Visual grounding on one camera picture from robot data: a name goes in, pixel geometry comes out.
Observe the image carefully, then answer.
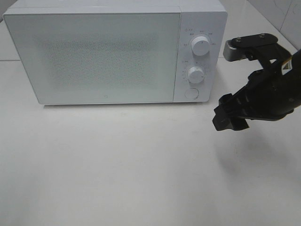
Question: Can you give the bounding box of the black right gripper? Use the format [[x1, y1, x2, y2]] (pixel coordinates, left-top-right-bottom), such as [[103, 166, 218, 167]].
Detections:
[[212, 44, 301, 131]]

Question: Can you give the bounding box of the round white door button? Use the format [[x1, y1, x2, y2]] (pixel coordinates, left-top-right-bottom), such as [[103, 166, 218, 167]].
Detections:
[[185, 88, 199, 100]]

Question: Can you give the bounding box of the white microwave knob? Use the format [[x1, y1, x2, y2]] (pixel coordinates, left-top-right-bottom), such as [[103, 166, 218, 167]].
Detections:
[[188, 66, 205, 84], [190, 34, 211, 56]]

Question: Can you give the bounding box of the white microwave door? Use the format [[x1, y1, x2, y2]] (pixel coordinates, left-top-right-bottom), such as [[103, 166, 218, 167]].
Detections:
[[5, 13, 180, 105]]

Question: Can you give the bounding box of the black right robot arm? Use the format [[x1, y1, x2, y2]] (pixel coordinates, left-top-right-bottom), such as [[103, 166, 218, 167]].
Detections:
[[213, 51, 301, 131]]

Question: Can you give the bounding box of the white microwave oven body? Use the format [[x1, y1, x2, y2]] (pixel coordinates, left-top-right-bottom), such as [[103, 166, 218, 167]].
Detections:
[[3, 0, 228, 105]]

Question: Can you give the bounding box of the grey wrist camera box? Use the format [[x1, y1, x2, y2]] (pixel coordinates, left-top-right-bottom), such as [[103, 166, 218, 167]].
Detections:
[[223, 33, 278, 62]]

